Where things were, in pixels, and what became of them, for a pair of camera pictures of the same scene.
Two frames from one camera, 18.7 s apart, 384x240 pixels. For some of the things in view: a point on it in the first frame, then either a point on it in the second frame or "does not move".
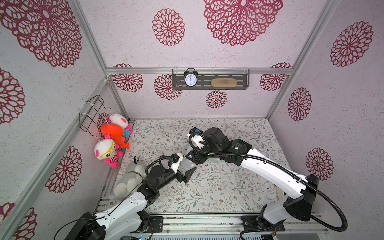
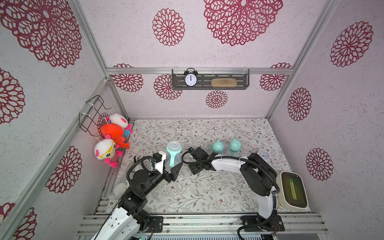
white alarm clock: (264, 153) does not move
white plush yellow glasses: (107, 149) does not move
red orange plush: (115, 132) does not move
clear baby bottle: (186, 165) -> (173, 155)
